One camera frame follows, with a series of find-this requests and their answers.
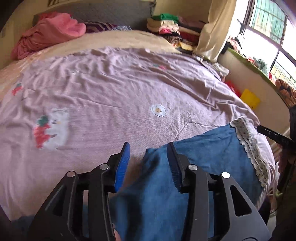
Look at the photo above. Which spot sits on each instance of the red plastic bag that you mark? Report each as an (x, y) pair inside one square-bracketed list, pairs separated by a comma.
[(233, 87)]

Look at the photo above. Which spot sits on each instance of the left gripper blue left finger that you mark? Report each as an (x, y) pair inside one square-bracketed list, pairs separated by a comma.
[(122, 164)]

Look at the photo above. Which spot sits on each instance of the pink crumpled blanket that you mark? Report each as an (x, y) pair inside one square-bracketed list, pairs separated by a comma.
[(51, 29)]

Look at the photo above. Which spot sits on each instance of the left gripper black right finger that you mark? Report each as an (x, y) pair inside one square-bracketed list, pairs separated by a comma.
[(179, 169)]

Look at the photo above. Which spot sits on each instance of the stack of folded clothes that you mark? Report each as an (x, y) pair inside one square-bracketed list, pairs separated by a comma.
[(181, 33)]

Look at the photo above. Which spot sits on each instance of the lilac quilted bedspread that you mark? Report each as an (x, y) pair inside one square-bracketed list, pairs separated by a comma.
[(73, 112)]

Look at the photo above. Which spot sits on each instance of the yellow plastic bag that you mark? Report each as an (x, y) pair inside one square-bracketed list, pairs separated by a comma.
[(250, 99)]

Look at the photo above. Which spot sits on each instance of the striped purple pillow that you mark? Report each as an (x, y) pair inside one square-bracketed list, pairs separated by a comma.
[(96, 27)]

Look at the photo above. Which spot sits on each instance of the window with metal grille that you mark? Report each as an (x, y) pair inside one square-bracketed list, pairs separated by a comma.
[(267, 38)]

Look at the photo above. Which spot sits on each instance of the cream curtain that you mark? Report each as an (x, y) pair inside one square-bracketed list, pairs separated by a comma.
[(214, 34)]

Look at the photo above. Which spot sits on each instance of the grey padded headboard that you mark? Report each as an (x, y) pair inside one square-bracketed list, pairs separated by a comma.
[(130, 13)]

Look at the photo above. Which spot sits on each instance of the blue lace-trimmed denim pants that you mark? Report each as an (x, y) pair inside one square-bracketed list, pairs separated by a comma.
[(208, 187)]

